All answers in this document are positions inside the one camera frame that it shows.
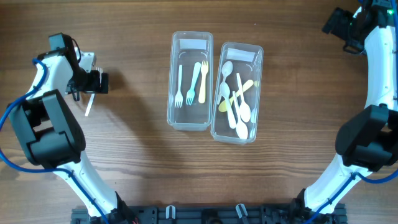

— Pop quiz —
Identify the yellow-green plastic spoon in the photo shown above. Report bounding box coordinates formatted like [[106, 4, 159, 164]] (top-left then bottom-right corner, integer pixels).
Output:
[[218, 80, 256, 112]]

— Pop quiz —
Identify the white plastic fork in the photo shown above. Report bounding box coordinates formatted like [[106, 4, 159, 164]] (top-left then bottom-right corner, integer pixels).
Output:
[[85, 67, 103, 117]]

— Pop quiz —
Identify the right clear plastic container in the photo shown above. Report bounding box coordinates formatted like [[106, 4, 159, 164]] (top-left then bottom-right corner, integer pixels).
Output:
[[211, 42, 264, 144]]

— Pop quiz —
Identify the cream wooden fork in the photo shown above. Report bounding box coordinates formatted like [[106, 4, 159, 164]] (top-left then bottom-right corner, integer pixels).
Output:
[[198, 60, 209, 104]]

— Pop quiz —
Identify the clear plastic container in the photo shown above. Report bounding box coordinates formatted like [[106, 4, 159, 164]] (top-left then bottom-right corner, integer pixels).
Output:
[[167, 31, 213, 131], [211, 42, 264, 144]]

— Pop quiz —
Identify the left blue cable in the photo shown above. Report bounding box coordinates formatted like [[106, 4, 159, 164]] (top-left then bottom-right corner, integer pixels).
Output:
[[0, 58, 109, 224]]

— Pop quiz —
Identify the left clear plastic container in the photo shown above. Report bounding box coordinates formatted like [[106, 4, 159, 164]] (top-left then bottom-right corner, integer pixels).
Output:
[[167, 31, 213, 131]]

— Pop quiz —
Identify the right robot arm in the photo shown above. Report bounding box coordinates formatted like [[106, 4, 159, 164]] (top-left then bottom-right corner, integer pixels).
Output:
[[289, 0, 397, 223]]

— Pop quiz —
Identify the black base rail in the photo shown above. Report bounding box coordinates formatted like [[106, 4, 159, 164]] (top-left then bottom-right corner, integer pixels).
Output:
[[70, 202, 346, 224]]

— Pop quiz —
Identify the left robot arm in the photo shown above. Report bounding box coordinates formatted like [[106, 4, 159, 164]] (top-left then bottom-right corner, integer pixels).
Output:
[[1, 33, 136, 223]]

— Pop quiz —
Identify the white spoon thin handle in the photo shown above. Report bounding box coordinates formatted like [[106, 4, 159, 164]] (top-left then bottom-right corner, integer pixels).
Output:
[[233, 91, 248, 139]]

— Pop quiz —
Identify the white fork rounded handle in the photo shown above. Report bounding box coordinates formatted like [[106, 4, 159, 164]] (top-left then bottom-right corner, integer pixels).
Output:
[[186, 62, 201, 105]]

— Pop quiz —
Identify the white fork in container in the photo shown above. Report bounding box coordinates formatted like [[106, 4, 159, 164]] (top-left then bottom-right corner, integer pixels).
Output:
[[175, 65, 183, 108]]

